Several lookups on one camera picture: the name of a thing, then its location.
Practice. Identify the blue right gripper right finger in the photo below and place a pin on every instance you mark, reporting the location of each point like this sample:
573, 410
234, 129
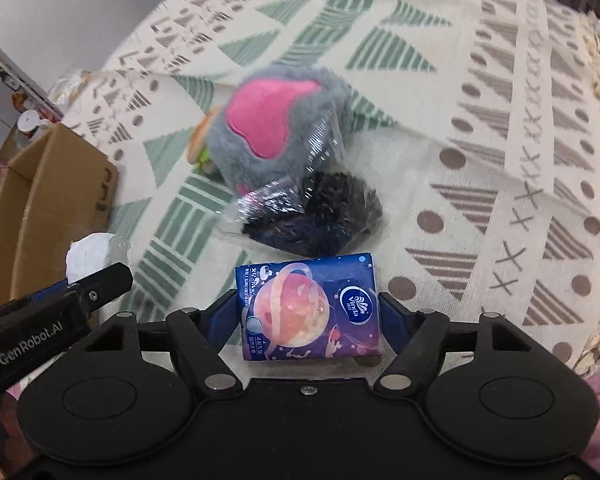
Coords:
397, 323

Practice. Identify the white cloth bundle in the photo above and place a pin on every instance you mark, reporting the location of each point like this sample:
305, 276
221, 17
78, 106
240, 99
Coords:
93, 253

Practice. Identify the black item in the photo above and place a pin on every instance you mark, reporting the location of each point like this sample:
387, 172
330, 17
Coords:
309, 206

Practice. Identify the plush hamburger toy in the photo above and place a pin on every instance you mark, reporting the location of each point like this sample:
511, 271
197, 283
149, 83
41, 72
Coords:
197, 153

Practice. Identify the grey pink plush paw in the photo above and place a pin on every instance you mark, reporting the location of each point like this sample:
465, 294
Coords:
281, 122

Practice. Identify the brown cardboard box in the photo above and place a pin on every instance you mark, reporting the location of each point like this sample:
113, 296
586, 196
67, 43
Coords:
55, 192

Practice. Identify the blue tissue pack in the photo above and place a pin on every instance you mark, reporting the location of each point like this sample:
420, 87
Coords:
316, 309

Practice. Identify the white electric kettle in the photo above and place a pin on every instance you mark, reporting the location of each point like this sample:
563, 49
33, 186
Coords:
29, 122

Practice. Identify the patterned cream green blanket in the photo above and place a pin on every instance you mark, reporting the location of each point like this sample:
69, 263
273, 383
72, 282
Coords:
477, 121

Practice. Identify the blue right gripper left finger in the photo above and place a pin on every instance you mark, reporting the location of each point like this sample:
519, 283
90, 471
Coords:
222, 318

